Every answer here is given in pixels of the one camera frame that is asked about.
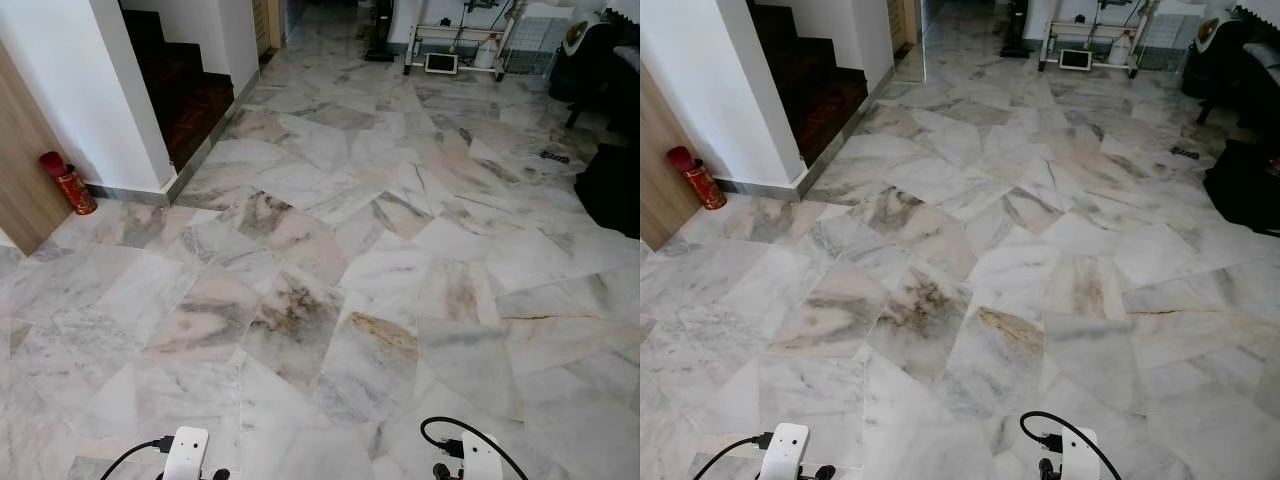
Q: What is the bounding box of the black bag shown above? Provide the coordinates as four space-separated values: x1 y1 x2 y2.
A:
1203 138 1280 238
573 143 641 239

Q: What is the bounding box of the brown wooden panel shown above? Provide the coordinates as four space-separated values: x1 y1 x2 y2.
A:
0 40 73 256
640 60 706 251

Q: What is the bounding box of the dark wooden staircase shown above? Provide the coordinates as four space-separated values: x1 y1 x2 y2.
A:
120 8 236 171
748 0 869 166

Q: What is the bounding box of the black chair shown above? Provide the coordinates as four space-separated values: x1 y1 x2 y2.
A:
548 15 641 136
1180 15 1280 131

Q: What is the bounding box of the white wheeled rack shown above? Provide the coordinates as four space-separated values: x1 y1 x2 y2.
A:
403 0 521 79
1038 0 1153 79

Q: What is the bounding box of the black upright vacuum cleaner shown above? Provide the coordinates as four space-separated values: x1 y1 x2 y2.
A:
363 0 396 63
1000 0 1031 58

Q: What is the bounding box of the light wooden door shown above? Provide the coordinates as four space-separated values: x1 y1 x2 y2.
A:
252 0 286 59
888 0 921 53

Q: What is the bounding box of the white round helmet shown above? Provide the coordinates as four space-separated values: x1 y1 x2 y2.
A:
1205 12 1241 53
563 12 601 56

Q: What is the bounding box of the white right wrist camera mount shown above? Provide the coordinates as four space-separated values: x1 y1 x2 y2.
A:
1060 428 1101 480
460 432 501 480

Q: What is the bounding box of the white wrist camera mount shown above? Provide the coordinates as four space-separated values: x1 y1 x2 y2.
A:
163 427 210 480
1060 428 1101 480
460 432 501 480
760 423 809 480

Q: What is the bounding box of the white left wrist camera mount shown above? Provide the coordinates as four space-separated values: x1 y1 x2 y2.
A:
760 423 809 480
163 427 210 480

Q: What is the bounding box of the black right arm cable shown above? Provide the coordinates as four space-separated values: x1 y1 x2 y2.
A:
1020 411 1123 480
420 417 529 480

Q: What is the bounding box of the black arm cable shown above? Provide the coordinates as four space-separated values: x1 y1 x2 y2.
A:
693 432 774 480
1020 411 1123 480
100 436 176 480
420 417 529 480

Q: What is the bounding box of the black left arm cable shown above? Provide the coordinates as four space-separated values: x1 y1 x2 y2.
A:
693 432 774 480
100 436 176 480

